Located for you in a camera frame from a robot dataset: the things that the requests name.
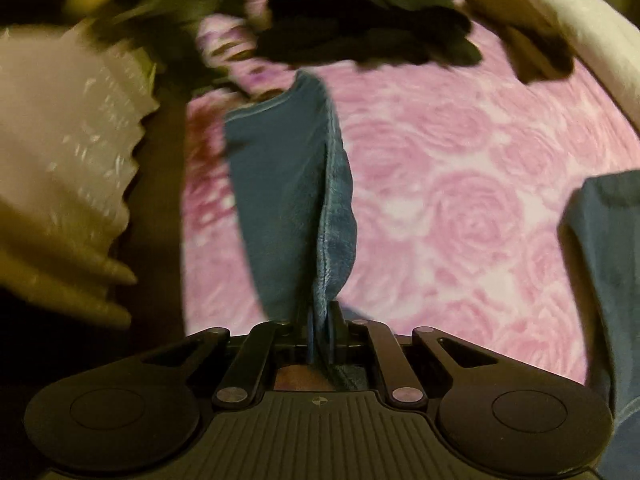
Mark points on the olive cloth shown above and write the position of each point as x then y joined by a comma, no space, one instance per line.
165,15

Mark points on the dark cloth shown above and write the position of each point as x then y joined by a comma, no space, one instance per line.
360,15

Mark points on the white ribbed quilt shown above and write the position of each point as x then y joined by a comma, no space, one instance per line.
575,15

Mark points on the pink rose-patterned blanket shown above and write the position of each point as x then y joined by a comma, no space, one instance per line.
450,200

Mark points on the blue denim jeans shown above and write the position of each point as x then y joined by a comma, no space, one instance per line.
287,185

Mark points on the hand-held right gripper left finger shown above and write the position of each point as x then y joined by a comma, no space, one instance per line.
310,331

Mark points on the brown cloth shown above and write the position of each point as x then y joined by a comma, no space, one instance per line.
525,30

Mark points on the cream pleated cloth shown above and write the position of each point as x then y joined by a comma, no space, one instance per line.
65,160

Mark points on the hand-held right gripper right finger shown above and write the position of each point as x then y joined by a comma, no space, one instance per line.
330,332

